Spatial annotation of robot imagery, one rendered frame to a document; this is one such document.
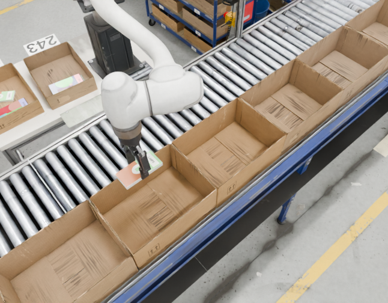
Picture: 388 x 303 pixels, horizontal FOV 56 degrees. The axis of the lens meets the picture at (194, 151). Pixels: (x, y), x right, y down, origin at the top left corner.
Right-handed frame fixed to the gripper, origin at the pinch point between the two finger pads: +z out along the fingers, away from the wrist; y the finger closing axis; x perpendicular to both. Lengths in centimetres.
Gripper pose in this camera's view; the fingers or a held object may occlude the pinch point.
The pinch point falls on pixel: (137, 165)
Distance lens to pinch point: 132.0
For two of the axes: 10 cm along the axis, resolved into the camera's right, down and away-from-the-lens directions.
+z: 0.2, 5.8, 8.1
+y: -6.5, -6.1, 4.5
